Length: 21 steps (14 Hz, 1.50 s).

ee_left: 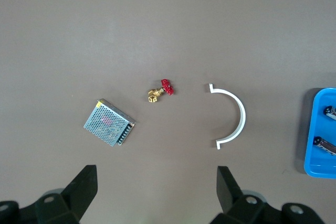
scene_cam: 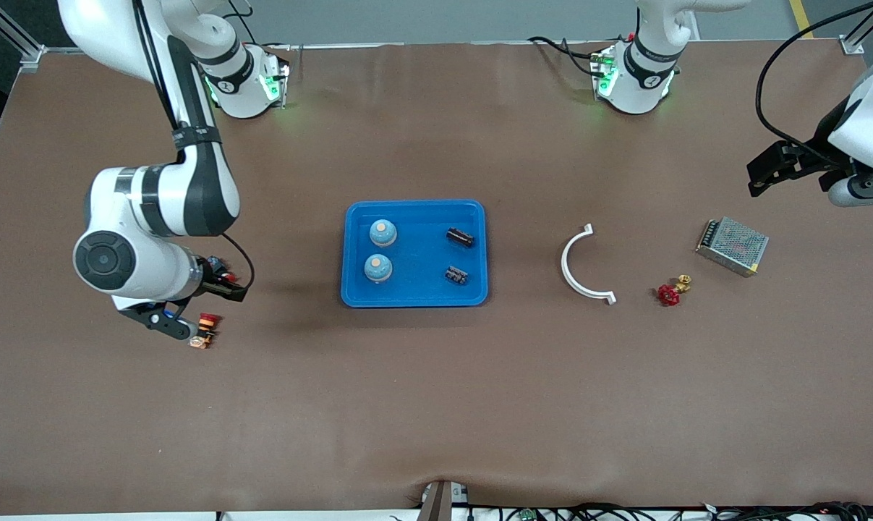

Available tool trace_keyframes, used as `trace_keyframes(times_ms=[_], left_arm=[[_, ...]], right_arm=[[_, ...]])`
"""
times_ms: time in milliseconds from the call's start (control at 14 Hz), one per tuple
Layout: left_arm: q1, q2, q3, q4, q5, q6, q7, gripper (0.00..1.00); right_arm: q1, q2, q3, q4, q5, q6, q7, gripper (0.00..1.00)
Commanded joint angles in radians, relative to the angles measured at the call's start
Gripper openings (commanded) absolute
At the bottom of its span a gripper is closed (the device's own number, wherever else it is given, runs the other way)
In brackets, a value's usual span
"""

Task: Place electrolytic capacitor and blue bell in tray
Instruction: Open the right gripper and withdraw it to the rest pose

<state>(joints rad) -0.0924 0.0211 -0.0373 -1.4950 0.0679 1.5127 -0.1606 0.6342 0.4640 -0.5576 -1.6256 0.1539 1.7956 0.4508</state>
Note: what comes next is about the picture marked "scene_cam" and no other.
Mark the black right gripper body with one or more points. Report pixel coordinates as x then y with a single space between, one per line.
215 285

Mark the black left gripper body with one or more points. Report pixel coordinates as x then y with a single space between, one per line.
818 155

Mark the blue desk bell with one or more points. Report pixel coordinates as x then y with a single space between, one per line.
382 233
377 268

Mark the large dark electrolytic capacitor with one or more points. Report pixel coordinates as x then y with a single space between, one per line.
460 237

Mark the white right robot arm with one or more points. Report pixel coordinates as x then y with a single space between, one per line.
103 36

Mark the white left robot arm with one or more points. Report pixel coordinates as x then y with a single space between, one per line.
639 87

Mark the blue plastic tray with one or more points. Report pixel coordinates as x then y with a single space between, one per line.
422 253

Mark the metal mesh power supply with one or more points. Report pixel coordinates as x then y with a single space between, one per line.
733 244

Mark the yellow floor tape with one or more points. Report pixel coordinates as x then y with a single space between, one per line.
802 18

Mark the red push button switch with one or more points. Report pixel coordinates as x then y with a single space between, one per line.
213 262

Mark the red orange emergency stop switch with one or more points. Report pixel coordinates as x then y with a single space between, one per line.
206 329

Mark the white curved plastic bracket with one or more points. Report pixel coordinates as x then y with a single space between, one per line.
564 262

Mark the aluminium table edge rail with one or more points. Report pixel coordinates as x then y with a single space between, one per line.
407 45

